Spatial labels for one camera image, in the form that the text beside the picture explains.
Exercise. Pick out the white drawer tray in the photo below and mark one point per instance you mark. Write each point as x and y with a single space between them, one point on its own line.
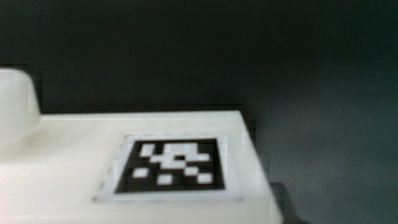
140 168

